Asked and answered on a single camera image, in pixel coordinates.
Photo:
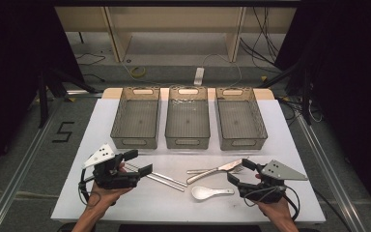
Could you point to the wooden shelf unit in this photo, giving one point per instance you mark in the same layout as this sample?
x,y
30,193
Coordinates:
x,y
174,22

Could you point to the white table cover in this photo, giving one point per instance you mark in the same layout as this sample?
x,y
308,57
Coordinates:
x,y
174,209

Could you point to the metal table knife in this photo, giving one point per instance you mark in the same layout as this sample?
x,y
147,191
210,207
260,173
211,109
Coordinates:
x,y
206,174

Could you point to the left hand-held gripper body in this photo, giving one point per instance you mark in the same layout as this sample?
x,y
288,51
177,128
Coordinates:
x,y
109,180

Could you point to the smoky clear plastic bin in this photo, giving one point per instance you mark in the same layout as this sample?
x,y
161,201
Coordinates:
x,y
240,122
187,122
136,122

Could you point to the metal fork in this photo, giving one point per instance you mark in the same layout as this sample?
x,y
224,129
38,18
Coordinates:
x,y
194,171

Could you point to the white power strip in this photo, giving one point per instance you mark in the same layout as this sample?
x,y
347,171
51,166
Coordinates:
x,y
199,76

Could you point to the aluminium floor rail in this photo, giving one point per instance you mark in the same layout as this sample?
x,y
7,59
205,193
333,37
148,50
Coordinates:
x,y
19,167
331,174

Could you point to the person's left hand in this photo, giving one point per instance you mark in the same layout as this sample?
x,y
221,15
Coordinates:
x,y
104,196

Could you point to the black metal stand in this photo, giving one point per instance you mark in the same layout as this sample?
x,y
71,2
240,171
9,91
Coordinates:
x,y
306,96
42,96

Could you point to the black curtain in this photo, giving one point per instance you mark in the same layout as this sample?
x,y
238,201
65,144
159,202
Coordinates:
x,y
9,64
351,80

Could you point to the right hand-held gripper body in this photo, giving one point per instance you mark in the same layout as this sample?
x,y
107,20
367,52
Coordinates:
x,y
264,190

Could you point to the person's right hand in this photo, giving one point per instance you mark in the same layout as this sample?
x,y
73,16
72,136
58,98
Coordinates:
x,y
277,211

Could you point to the metal chopstick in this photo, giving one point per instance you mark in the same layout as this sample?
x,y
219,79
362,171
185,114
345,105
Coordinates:
x,y
170,179
167,184

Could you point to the white ceramic spoon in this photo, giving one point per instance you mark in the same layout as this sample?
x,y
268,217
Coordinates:
x,y
201,192

